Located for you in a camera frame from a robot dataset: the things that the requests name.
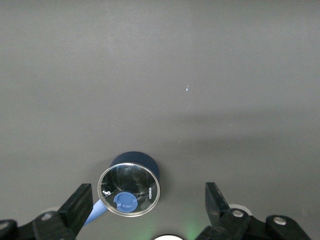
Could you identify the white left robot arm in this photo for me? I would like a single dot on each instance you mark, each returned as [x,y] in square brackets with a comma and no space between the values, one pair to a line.
[168,238]

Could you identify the glass lid with blue knob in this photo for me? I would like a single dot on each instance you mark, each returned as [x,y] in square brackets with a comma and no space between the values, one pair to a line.
[125,180]

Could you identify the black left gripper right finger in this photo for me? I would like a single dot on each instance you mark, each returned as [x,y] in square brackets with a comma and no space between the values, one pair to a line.
[215,203]

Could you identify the dark blue saucepan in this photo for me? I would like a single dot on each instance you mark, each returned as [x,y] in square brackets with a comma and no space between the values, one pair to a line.
[136,157]

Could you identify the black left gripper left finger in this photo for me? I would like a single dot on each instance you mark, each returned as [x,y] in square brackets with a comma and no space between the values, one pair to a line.
[75,207]

